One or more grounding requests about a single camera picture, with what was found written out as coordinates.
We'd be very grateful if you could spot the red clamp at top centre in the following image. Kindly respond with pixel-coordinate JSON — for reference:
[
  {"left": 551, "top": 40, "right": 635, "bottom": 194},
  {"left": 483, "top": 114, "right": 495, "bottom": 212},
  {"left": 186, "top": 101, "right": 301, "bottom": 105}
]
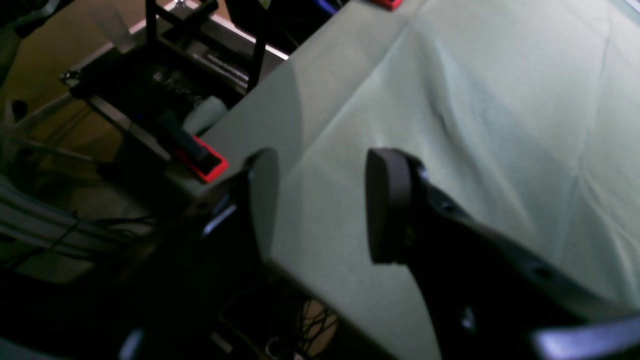
[{"left": 155, "top": 110, "right": 229, "bottom": 183}]

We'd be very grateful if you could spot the light green table cloth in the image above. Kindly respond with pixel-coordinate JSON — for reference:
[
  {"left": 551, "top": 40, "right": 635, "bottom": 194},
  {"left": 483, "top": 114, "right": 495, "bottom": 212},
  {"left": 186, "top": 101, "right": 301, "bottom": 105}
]
[{"left": 203, "top": 0, "right": 640, "bottom": 360}]

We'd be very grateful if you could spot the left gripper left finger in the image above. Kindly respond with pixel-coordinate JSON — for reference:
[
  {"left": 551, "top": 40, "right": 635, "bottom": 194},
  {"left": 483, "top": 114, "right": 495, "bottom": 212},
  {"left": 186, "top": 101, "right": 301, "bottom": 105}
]
[{"left": 100, "top": 147, "right": 280, "bottom": 360}]

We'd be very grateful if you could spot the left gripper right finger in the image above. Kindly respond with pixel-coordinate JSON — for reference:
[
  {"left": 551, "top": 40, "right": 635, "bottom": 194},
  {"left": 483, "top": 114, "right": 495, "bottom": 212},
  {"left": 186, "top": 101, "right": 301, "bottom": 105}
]
[{"left": 365, "top": 148, "right": 640, "bottom": 360}]

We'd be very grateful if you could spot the red clamp at right edge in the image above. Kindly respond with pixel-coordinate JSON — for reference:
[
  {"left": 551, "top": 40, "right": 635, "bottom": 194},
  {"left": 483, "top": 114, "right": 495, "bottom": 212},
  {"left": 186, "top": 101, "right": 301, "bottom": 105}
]
[{"left": 370, "top": 0, "right": 403, "bottom": 11}]

